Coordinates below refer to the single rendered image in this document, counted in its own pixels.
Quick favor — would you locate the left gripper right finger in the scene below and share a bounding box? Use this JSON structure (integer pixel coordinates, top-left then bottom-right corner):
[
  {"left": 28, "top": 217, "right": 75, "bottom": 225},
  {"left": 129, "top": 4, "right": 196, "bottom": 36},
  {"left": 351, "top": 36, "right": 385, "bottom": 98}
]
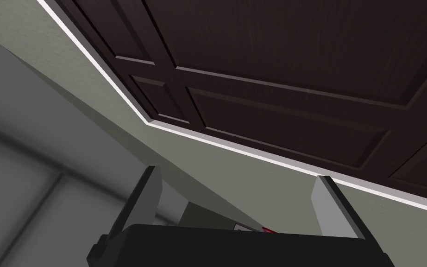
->
[{"left": 311, "top": 175, "right": 366, "bottom": 240}]

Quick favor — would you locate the dark brown panelled door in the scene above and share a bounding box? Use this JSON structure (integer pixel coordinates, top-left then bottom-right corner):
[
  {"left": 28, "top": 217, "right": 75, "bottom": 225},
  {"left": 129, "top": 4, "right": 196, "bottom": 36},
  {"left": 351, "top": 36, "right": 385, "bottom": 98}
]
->
[{"left": 54, "top": 0, "right": 427, "bottom": 205}]

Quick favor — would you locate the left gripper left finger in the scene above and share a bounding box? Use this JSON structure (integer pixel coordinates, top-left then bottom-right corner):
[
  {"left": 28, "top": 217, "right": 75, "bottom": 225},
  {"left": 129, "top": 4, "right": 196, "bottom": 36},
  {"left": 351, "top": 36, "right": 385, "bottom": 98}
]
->
[{"left": 107, "top": 165, "right": 163, "bottom": 240}]

